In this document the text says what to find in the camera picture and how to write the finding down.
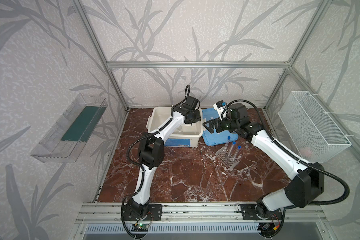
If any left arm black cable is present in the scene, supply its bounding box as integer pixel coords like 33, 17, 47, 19
119, 84, 191, 238

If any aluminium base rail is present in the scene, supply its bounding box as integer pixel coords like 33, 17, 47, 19
75, 202, 328, 224

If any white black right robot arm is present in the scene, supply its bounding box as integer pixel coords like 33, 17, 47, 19
203, 101, 325, 214

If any white plastic storage bin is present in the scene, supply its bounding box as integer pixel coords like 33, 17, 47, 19
146, 107, 203, 148

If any clear acrylic wall shelf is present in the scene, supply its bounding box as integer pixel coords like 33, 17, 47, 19
30, 94, 108, 163

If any small clear glass beaker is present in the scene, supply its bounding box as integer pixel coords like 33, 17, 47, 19
176, 127, 183, 135

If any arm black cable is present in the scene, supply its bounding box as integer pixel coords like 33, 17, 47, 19
220, 99, 351, 206
119, 84, 191, 238

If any blue capped test tube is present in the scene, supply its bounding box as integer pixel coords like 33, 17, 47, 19
228, 141, 236, 156
232, 146, 241, 162
224, 136, 231, 152

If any white wire mesh basket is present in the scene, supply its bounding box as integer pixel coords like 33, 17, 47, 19
278, 91, 352, 163

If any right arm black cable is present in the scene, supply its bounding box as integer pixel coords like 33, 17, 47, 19
220, 99, 351, 206

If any clear acrylic test tube rack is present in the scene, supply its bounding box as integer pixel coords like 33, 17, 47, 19
215, 148, 239, 170

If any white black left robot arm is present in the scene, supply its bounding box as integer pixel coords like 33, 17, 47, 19
124, 95, 201, 218

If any blue plastic bin lid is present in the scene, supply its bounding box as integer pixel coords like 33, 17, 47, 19
201, 107, 239, 147

